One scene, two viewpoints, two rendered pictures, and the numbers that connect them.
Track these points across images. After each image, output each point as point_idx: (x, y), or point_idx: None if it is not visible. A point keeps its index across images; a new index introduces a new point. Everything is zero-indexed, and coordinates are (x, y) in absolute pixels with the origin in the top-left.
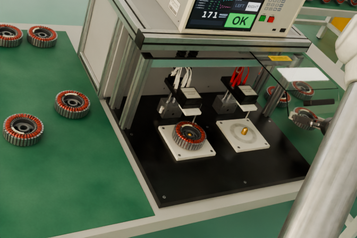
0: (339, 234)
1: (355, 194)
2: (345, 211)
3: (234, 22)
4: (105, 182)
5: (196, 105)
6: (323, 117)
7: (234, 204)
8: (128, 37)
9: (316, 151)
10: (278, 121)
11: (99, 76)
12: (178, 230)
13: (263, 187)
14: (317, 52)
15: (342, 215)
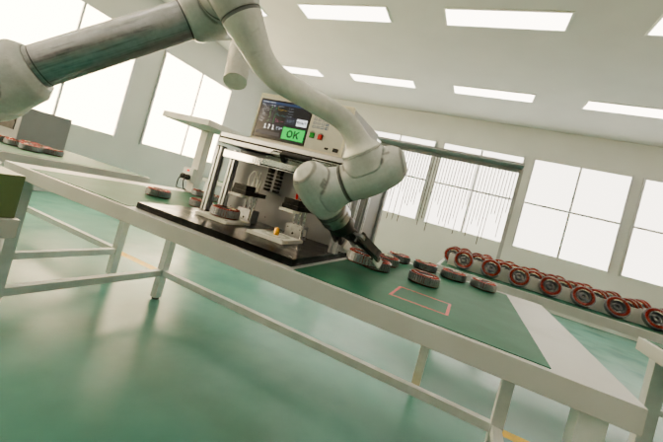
0: (57, 41)
1: (91, 28)
2: (74, 32)
3: (288, 135)
4: (142, 201)
5: (242, 191)
6: (417, 290)
7: (178, 227)
8: None
9: (342, 275)
10: (342, 263)
11: None
12: (252, 438)
13: (223, 241)
14: (537, 309)
15: (69, 33)
